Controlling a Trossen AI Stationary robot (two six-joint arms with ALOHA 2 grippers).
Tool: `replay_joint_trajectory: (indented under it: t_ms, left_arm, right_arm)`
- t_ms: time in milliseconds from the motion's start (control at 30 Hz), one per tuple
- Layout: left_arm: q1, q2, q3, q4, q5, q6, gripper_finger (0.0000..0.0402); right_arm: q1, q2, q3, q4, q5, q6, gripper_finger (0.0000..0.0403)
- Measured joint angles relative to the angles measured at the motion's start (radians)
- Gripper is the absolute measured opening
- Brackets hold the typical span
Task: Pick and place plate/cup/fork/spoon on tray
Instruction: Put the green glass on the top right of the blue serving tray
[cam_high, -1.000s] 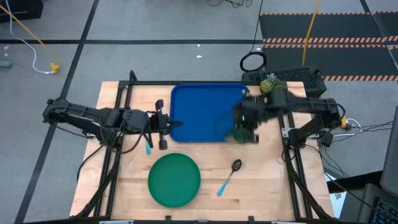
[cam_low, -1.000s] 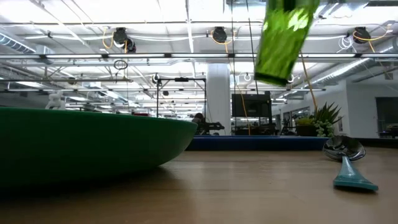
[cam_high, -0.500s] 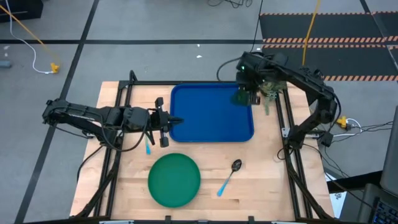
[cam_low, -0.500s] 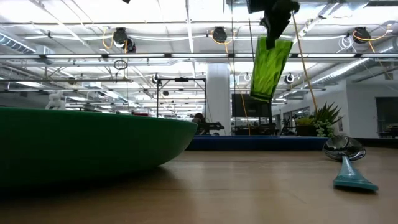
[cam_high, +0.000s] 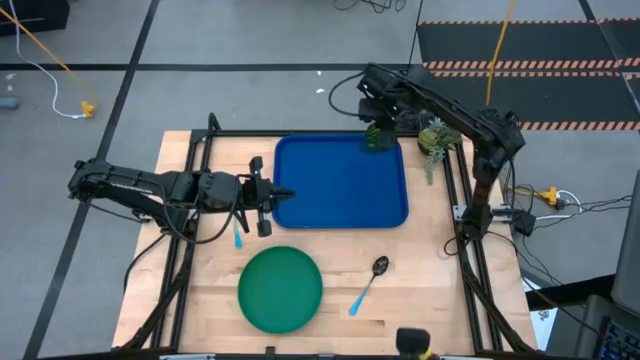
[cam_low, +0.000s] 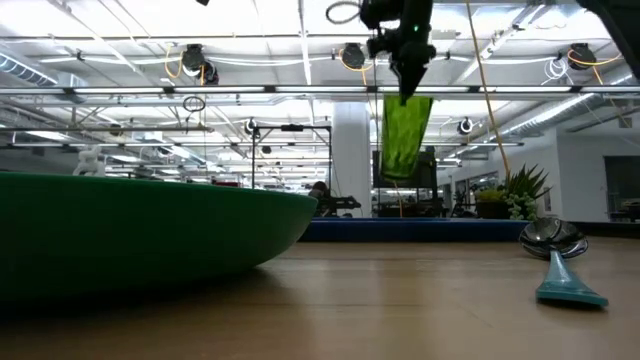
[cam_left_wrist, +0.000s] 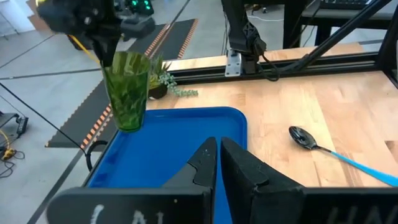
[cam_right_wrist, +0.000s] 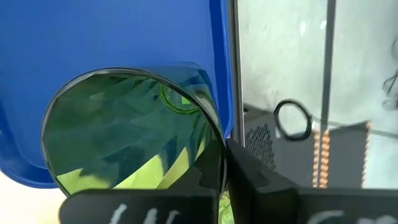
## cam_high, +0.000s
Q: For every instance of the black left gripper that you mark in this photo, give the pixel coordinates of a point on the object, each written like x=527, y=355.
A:
x=260, y=192

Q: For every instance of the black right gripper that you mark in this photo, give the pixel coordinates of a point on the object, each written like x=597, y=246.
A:
x=375, y=112

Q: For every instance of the green patterned cup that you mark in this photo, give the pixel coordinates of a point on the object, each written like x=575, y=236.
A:
x=372, y=139

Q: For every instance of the green round plate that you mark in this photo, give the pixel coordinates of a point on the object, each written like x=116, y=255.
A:
x=280, y=290

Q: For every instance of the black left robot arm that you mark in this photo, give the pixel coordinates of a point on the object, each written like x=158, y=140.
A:
x=125, y=182

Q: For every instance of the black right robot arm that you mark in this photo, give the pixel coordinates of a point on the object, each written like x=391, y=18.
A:
x=450, y=107

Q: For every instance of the blue plastic tray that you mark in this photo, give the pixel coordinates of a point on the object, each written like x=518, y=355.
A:
x=340, y=185

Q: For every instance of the black power adapter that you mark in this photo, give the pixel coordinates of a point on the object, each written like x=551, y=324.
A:
x=525, y=223

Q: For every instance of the black mat with hazard stripes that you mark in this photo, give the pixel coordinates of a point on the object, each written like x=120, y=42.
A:
x=540, y=42
x=550, y=97

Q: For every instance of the black object with yellow tag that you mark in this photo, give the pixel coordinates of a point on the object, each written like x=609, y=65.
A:
x=412, y=342

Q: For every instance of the grey monitor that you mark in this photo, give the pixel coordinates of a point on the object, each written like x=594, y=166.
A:
x=627, y=250

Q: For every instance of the small grey floor object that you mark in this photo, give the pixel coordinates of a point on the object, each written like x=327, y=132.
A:
x=7, y=103

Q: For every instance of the black box on floor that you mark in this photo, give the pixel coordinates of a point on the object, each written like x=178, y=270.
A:
x=35, y=15

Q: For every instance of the black keyboard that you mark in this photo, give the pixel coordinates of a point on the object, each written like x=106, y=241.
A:
x=620, y=342

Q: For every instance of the black aluminium table frame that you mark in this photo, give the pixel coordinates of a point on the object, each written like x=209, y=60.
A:
x=240, y=133

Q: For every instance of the silver metal bracket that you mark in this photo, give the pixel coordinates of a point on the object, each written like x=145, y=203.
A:
x=460, y=212

